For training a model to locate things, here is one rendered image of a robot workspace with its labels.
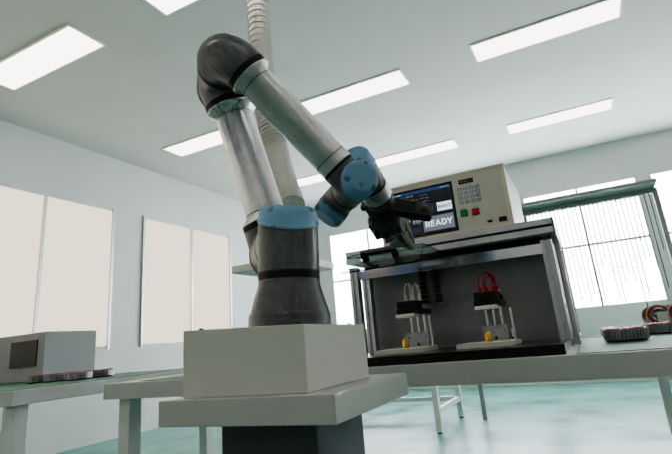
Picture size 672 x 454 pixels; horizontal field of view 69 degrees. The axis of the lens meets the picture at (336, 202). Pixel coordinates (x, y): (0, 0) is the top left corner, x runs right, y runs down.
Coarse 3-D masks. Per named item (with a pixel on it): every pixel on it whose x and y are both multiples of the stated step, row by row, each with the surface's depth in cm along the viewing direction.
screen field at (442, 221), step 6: (432, 216) 162; (438, 216) 161; (444, 216) 160; (450, 216) 159; (426, 222) 163; (432, 222) 162; (438, 222) 161; (444, 222) 160; (450, 222) 159; (426, 228) 162; (432, 228) 161; (438, 228) 160; (444, 228) 159
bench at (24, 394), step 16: (0, 384) 269; (16, 384) 241; (32, 384) 218; (48, 384) 199; (64, 384) 187; (80, 384) 191; (96, 384) 197; (0, 400) 171; (16, 400) 169; (32, 400) 174; (48, 400) 179; (16, 416) 172; (0, 432) 324; (16, 432) 170; (208, 432) 250; (0, 448) 320; (16, 448) 169; (208, 448) 248
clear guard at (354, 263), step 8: (400, 248) 140; (416, 248) 137; (424, 248) 144; (432, 248) 146; (352, 256) 147; (360, 256) 145; (376, 256) 142; (384, 256) 140; (400, 256) 137; (408, 256) 135; (416, 256) 134; (424, 256) 159; (432, 256) 160; (440, 256) 162; (352, 264) 143; (360, 264) 141; (368, 264) 140; (376, 264) 138; (384, 264) 137; (392, 264) 135; (400, 264) 134; (344, 272) 141
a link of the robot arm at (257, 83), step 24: (216, 48) 99; (240, 48) 98; (216, 72) 100; (240, 72) 97; (264, 72) 99; (264, 96) 98; (288, 96) 99; (288, 120) 98; (312, 120) 99; (312, 144) 98; (336, 144) 99; (336, 168) 98; (360, 168) 96; (336, 192) 101; (360, 192) 95
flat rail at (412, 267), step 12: (492, 252) 148; (504, 252) 146; (516, 252) 144; (528, 252) 143; (540, 252) 141; (408, 264) 159; (420, 264) 157; (432, 264) 155; (444, 264) 153; (456, 264) 152; (468, 264) 150; (360, 276) 166; (372, 276) 164; (384, 276) 162
